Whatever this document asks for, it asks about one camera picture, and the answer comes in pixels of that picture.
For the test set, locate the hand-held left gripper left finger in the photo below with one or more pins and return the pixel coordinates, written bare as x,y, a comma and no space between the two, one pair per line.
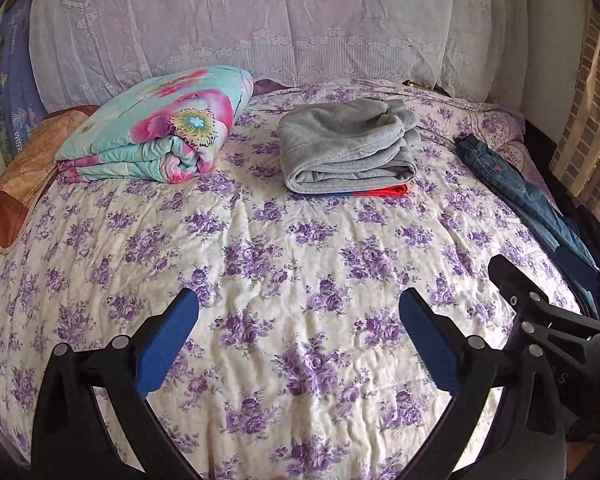
167,347

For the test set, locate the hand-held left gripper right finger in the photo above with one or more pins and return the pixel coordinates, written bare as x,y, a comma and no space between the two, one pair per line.
432,347

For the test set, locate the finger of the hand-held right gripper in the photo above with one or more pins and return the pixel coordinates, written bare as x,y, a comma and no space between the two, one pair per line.
522,287
577,267

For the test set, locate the grey sweatshirt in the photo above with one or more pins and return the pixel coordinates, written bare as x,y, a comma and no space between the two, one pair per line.
345,145

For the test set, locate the blue jeans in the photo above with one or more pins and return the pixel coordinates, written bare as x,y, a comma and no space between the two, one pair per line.
525,195

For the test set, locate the purple floral bedspread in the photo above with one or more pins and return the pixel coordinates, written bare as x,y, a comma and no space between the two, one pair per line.
280,270

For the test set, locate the brick pattern curtain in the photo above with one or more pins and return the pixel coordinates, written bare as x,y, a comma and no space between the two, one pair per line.
590,125

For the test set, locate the purple floral pillow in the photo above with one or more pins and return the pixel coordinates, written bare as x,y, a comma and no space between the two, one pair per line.
505,135

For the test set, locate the red and blue shorts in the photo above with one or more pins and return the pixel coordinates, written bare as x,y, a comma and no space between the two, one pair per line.
380,192

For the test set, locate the folded turquoise floral quilt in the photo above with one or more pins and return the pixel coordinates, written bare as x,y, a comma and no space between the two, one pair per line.
145,130

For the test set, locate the brown pillow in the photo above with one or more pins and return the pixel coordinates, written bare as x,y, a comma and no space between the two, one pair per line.
25,175

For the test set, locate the blue printed cloth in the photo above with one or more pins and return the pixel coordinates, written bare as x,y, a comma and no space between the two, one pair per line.
20,75

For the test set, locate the white lace cover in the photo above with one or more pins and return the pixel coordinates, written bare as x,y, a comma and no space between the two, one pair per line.
255,20

